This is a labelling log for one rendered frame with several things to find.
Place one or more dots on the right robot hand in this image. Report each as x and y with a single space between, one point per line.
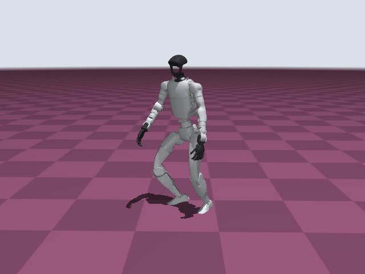
141 133

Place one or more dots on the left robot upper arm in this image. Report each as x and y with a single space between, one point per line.
196 90

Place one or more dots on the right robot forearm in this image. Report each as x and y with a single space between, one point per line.
151 118

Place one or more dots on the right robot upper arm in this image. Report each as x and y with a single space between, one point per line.
159 106

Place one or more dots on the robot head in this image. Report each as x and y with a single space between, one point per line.
179 61

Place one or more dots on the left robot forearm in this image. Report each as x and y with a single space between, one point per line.
202 124

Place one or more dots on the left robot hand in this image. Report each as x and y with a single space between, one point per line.
199 149

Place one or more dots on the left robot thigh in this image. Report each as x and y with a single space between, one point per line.
194 165

